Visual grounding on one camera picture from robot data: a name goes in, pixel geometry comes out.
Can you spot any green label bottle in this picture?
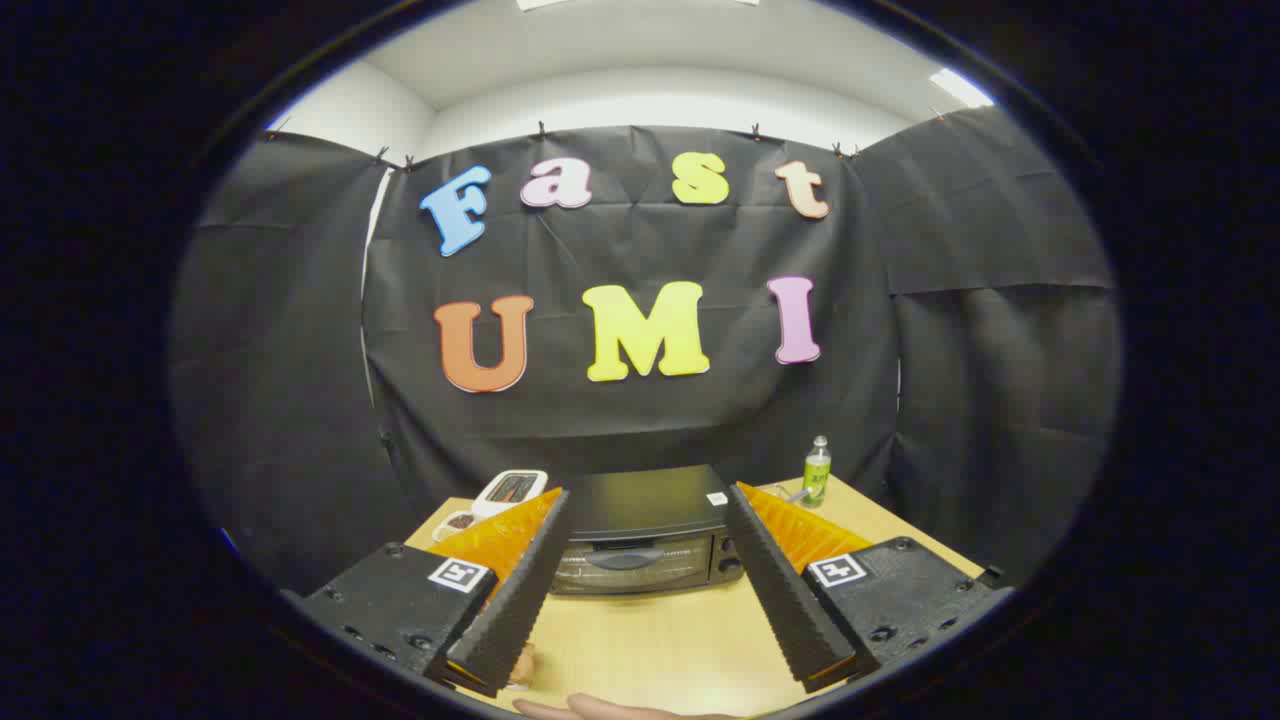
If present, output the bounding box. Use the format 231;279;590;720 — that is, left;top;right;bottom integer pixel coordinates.
803;436;833;509

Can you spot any white pop-up toaster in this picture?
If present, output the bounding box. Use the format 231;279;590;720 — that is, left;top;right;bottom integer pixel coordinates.
472;469;549;519

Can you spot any black toaster oven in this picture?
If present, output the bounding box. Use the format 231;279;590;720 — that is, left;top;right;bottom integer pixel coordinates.
548;464;746;598

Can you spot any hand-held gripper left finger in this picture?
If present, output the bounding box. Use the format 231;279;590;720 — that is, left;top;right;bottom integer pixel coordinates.
300;488;573;699

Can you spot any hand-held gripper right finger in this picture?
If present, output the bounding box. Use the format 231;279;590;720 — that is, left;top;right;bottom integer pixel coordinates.
722;482;1013;695

